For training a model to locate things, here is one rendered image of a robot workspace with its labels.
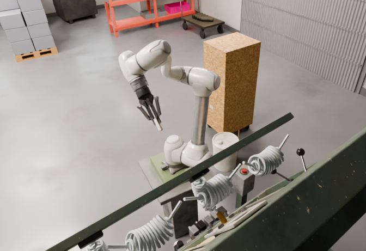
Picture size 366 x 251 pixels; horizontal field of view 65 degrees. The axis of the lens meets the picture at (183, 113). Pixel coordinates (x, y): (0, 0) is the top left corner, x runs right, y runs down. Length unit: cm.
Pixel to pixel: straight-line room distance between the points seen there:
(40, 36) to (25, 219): 459
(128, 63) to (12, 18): 572
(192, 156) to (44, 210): 193
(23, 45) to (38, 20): 64
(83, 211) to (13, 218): 72
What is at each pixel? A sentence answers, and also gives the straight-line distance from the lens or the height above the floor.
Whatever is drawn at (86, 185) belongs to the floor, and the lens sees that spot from 355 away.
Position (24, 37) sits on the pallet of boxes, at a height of 48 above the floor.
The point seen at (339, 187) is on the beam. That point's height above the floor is 194.
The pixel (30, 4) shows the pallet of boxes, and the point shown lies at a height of 113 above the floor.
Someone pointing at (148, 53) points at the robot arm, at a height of 194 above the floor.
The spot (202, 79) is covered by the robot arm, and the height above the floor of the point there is 160.
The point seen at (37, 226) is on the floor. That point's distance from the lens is 340.
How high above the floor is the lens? 248
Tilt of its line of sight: 35 degrees down
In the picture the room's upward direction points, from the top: 4 degrees counter-clockwise
